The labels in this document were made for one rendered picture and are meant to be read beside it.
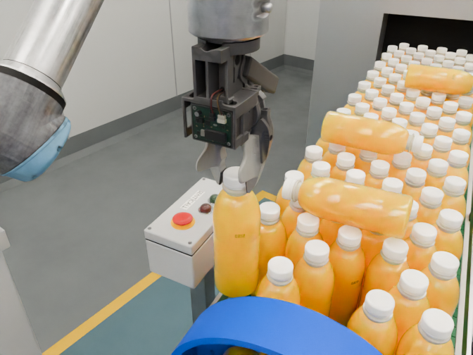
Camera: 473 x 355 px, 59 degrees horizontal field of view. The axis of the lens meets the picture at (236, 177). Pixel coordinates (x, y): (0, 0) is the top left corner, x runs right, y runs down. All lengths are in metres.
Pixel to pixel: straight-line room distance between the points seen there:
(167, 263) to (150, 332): 1.26
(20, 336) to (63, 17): 0.64
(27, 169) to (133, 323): 1.34
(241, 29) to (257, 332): 0.30
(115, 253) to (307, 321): 2.05
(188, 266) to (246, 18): 0.44
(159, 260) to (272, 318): 0.39
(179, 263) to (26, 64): 0.45
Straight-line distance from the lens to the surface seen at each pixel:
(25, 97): 0.82
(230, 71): 0.47
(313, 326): 0.42
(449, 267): 0.72
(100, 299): 2.20
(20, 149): 0.81
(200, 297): 0.92
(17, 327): 0.99
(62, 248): 2.56
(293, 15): 5.27
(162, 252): 0.76
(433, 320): 0.63
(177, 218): 0.75
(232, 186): 0.58
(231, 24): 0.45
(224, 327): 0.44
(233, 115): 0.46
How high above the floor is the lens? 1.56
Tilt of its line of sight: 32 degrees down
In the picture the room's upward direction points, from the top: straight up
